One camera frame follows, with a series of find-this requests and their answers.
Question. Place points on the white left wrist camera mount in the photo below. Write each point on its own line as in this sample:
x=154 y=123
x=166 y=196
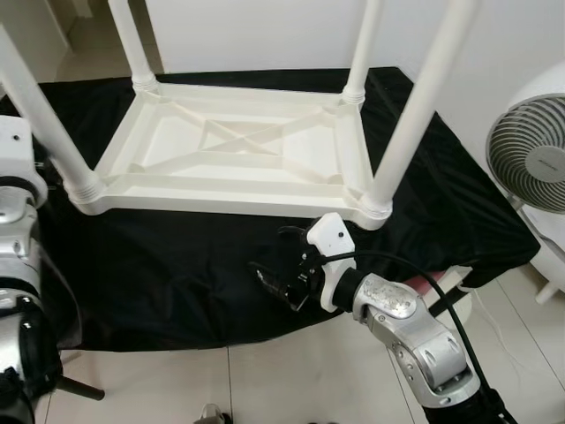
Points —
x=16 y=150

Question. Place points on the black table cloth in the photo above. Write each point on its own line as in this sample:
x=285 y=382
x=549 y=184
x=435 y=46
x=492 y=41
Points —
x=177 y=283

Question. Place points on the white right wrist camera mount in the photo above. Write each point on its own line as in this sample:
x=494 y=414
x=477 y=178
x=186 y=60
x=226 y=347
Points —
x=331 y=238

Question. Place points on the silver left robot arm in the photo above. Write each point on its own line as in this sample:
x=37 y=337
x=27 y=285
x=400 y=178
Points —
x=18 y=265

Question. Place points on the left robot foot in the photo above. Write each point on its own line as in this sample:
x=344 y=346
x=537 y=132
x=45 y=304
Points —
x=214 y=415

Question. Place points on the white standing fan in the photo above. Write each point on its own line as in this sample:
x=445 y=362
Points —
x=534 y=150

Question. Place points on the black metal support rod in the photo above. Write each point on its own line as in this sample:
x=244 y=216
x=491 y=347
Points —
x=450 y=300
x=81 y=389

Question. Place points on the white plastic table leg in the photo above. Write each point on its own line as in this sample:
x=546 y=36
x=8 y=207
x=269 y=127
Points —
x=419 y=97
x=44 y=124
x=362 y=44
x=131 y=44

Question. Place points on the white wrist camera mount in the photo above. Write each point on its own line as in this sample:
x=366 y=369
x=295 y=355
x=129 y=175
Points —
x=331 y=238
x=16 y=150

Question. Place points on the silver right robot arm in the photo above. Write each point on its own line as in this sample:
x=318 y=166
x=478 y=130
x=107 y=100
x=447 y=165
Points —
x=415 y=336

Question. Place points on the white plastic table top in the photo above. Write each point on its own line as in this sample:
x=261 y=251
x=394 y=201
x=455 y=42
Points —
x=229 y=177

